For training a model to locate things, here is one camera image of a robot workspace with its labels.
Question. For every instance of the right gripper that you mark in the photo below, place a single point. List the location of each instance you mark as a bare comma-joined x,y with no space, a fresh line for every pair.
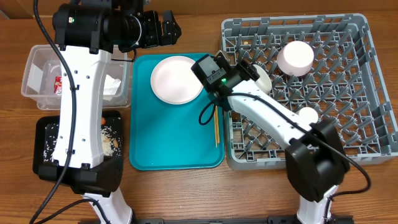
249,68

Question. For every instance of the white napkin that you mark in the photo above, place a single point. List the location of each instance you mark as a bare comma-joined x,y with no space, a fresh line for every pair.
111,86

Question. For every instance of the red snack wrapper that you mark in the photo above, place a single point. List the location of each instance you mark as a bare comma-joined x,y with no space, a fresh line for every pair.
58,85

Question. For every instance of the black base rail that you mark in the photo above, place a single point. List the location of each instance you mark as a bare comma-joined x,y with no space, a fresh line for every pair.
288,219

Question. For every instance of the teal plastic tray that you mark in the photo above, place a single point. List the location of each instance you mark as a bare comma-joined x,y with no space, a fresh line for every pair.
165,136

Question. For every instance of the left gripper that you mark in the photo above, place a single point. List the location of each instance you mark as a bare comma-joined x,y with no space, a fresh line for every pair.
153,38

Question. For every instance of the wooden chopstick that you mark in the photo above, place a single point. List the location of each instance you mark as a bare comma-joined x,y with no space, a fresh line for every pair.
215,118
218,128

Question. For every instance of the large white plate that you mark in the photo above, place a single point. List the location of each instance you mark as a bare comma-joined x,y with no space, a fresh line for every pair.
173,81

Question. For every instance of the white cup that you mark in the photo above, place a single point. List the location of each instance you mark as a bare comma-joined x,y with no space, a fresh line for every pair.
308,114

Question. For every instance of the black plastic tray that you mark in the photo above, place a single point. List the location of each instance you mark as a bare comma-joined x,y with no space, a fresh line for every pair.
112,117

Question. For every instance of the orange carrot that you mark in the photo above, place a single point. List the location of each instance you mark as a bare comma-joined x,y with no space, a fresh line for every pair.
103,120

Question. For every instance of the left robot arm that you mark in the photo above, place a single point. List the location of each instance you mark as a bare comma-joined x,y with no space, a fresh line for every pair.
86,33

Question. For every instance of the clear plastic bin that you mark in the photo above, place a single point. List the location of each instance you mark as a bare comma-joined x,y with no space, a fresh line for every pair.
43,66

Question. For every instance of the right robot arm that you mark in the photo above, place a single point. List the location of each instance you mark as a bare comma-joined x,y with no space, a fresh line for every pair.
314,157

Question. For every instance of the food scraps pile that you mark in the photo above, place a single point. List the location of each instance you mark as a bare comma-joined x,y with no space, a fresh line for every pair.
111,142

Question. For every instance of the grey dish rack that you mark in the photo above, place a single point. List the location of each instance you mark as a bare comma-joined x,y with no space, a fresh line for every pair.
345,84

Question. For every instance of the green-rimmed white bowl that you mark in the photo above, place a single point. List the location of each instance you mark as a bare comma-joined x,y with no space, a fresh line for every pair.
263,82

